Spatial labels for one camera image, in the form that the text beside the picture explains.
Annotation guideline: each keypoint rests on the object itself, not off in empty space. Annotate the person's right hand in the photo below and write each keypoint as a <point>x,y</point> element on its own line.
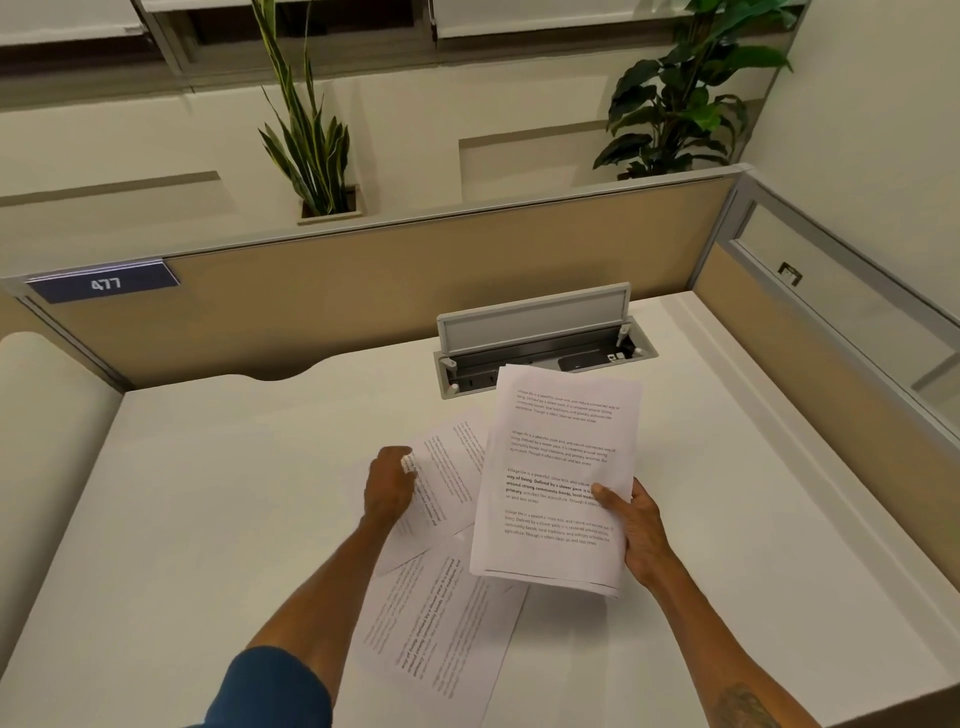
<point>643,536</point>

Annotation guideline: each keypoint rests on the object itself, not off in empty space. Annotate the person's left hand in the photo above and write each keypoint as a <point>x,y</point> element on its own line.
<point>386,491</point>

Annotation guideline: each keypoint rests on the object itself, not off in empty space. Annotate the person's right thumb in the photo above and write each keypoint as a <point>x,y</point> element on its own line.
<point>610,499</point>

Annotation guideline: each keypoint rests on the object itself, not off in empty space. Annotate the person's left fingers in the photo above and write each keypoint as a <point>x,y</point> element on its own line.
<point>397,459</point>

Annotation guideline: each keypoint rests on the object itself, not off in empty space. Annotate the printed paper sheet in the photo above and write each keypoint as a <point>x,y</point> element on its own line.
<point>435,637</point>
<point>446,480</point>

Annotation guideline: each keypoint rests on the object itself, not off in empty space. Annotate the stack of printed paper sheets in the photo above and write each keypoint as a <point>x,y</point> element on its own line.
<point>559,465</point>

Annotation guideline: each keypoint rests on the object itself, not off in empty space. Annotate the person's left forearm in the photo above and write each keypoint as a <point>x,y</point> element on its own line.
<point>334,592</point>

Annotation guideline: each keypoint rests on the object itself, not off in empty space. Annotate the person's right forearm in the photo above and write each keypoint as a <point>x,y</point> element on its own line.
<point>720,652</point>

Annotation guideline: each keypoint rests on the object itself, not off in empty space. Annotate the beige desk partition panel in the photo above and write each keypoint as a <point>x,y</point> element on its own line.
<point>360,300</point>

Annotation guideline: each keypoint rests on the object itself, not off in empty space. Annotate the grey desk power outlet box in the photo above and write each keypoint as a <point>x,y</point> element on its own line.
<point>525,337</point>

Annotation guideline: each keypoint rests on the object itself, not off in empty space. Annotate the beige and glass partition panel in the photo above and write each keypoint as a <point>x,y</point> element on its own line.
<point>832,360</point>

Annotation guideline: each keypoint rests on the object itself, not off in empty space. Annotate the blue sleeve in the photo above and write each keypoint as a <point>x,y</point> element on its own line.
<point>266,694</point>

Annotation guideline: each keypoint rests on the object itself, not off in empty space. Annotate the black metal hook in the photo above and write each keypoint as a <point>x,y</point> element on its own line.
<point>790,274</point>

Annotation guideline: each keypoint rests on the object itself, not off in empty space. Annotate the snake plant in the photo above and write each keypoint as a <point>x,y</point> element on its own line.
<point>311,142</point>

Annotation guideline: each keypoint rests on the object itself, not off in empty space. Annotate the blue number sign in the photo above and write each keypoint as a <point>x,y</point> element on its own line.
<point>103,283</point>

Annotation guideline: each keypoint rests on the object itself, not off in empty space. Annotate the broad-leaf green plant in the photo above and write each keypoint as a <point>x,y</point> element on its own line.
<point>675,97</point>

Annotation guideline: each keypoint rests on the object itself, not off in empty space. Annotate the white window blind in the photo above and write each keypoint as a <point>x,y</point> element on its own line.
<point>555,15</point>
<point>67,19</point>

